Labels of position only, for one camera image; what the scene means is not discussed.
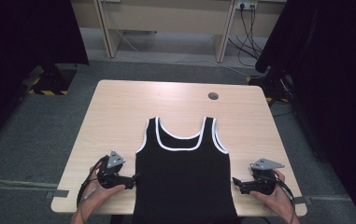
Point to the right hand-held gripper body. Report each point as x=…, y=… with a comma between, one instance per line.
x=264, y=183

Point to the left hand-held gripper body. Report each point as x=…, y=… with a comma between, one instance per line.
x=114, y=160

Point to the black tank top white trim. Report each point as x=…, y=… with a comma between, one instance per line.
x=183, y=183

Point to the person's right hand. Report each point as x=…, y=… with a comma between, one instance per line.
x=280, y=199

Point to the person's left hand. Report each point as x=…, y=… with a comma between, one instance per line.
x=99, y=196

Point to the grey tape strip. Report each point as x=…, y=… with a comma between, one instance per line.
x=303, y=200
x=57, y=193

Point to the stand base with hazard tape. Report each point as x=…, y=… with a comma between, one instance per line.
x=52, y=82
x=273, y=85

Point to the black curtain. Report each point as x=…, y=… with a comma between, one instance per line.
x=337, y=77
x=17, y=46

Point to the beige wooden desk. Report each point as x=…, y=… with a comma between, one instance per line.
x=169, y=15

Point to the white wall power socket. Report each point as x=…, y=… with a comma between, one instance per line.
x=246, y=4

